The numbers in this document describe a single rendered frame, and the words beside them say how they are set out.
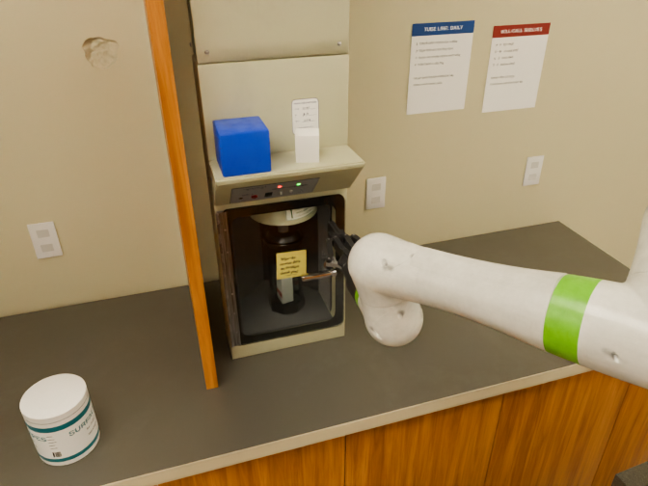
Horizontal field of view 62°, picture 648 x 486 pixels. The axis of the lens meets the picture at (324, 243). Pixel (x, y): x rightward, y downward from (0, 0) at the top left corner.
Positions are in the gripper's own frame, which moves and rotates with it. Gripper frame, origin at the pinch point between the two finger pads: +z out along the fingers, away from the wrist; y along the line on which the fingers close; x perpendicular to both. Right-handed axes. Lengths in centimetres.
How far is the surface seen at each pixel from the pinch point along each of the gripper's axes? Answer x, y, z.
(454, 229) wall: 35, -64, 48
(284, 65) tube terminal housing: -38.9, 9.5, 4.7
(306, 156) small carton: -21.5, 7.7, -3.3
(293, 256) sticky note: 6.8, 9.6, 3.5
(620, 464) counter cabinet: 95, -96, -22
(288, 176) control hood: -18.7, 12.3, -6.3
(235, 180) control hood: -19.5, 23.4, -6.7
